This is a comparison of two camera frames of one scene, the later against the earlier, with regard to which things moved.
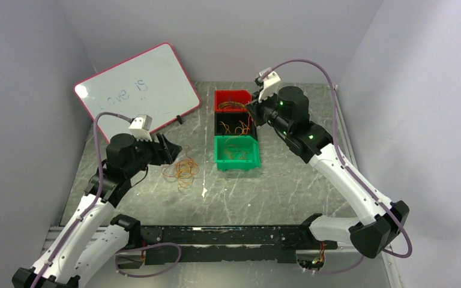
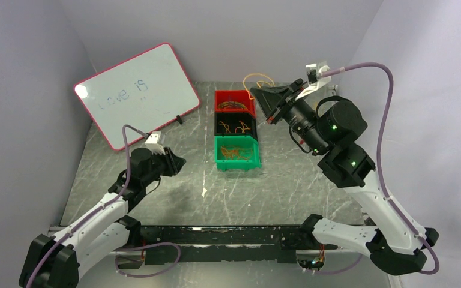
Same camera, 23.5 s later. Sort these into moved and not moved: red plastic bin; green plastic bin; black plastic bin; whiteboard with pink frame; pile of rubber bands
Moved: pile of rubber bands
Not moved: red plastic bin; whiteboard with pink frame; green plastic bin; black plastic bin
